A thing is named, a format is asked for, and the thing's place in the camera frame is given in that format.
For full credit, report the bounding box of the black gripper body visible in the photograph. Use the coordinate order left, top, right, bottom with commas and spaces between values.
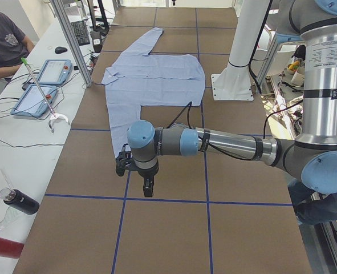
138, 167, 159, 186

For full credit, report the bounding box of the light blue striped shirt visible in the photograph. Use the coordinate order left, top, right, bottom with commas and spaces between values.
101, 27, 205, 155

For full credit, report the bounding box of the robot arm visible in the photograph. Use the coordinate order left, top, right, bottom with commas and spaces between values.
116, 1, 337, 197

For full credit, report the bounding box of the black water bottle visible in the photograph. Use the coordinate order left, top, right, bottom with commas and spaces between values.
0, 188, 39, 215

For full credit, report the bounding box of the near blue teach pendant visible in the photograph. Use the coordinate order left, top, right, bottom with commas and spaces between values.
10, 84, 58, 118

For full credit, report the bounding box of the blue teach pendant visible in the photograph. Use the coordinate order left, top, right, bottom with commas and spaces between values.
36, 59, 73, 86
10, 84, 58, 118

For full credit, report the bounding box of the far blue teach pendant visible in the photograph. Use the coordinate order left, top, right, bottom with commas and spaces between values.
36, 59, 73, 86

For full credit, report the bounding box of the black computer mouse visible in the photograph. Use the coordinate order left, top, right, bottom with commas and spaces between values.
54, 46, 68, 54

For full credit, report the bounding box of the black keyboard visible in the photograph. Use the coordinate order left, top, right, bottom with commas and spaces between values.
70, 21, 90, 46

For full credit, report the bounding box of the standing person in jeans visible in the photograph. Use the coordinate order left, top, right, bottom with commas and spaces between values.
287, 179, 337, 225

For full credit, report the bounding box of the red water bottle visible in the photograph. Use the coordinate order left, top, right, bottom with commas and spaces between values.
0, 237, 24, 259

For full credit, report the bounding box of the grabber stick with green tip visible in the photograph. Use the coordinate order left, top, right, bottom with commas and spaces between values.
21, 58, 70, 133

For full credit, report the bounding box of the seated person in grey shirt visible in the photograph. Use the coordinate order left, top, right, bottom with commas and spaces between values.
0, 12, 34, 79

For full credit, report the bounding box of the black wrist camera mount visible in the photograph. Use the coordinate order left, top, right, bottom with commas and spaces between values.
115, 143, 136, 177

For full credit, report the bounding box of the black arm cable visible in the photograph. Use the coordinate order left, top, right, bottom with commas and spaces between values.
165, 101, 304, 160

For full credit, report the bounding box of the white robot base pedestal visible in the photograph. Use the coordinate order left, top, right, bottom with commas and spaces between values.
212, 0, 271, 101

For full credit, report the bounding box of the aluminium frame post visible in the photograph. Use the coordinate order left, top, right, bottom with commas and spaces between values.
50, 0, 92, 87

